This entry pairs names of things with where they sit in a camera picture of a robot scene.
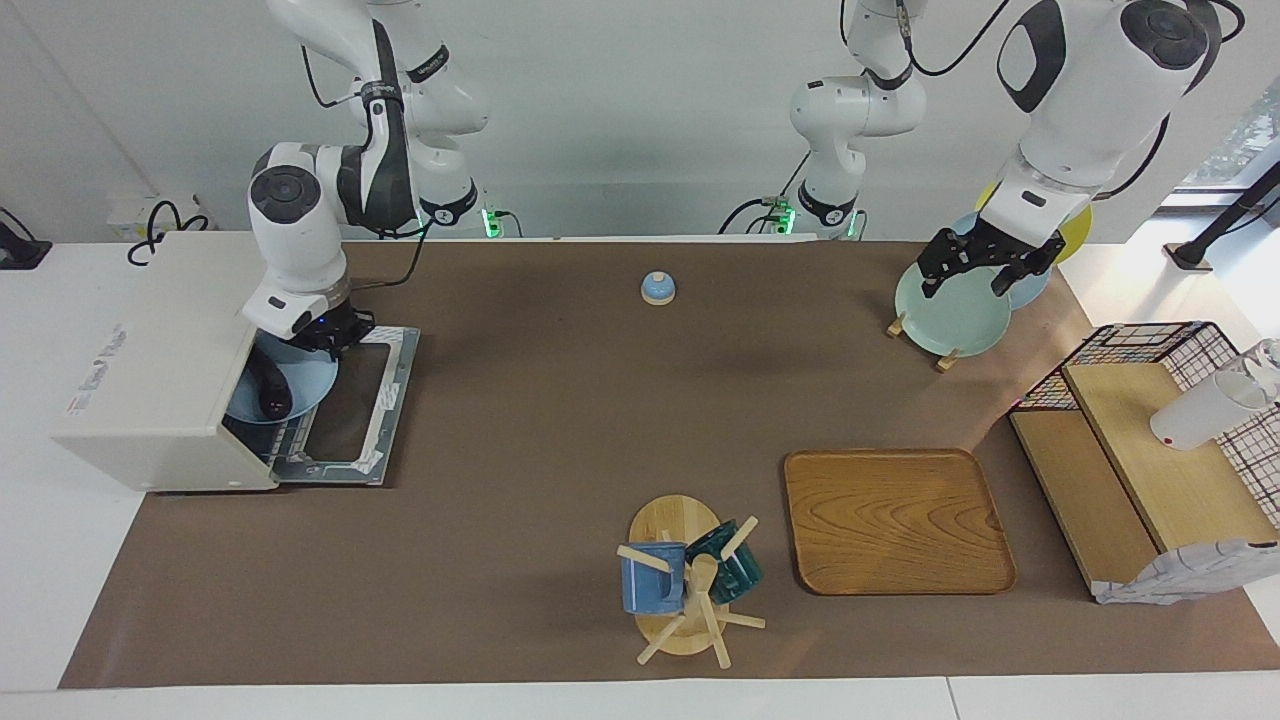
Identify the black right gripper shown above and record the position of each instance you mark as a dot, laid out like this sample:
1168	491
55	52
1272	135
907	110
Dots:
340	325

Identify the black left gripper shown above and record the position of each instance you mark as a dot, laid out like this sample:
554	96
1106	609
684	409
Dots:
1010	242

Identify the dark purple eggplant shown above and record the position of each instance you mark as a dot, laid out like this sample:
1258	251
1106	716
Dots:
272	395

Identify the cream toaster oven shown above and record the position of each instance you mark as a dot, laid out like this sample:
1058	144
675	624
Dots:
140	400

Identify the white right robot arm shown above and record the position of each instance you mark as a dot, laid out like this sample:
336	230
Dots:
300	220

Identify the mint green plate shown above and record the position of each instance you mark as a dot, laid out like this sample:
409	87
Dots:
955	320

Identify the light blue racked plate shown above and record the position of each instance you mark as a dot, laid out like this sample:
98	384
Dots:
1032	290

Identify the wooden plate rack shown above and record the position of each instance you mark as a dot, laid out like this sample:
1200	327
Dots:
895	325

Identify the yellow plate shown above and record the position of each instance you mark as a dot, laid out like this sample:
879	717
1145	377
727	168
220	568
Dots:
1078	235

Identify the brown table mat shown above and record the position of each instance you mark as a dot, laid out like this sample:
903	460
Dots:
500	500

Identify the white power strip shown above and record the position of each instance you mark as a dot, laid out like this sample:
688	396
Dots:
125	212

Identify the light wooden shelf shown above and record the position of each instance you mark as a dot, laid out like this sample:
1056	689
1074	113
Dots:
1150	460

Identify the square wooden tray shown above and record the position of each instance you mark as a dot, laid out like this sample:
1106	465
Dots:
900	520

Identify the white cup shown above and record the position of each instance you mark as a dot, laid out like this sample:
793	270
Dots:
1200	412

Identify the glass window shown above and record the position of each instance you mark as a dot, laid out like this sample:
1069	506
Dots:
1240	140

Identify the clear glass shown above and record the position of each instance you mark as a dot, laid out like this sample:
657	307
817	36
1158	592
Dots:
1268	355

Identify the black desk clamp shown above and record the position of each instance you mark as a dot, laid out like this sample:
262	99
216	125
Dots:
20	250

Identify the white patterned cloth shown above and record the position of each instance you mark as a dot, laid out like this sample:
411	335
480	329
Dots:
1180	575

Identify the wooden mug tree stand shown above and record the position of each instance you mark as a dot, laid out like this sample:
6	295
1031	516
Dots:
670	520

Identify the dark green ceramic mug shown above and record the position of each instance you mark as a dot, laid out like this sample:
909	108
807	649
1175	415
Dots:
742	577

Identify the blue ceramic mug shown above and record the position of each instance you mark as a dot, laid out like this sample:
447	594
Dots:
648	590

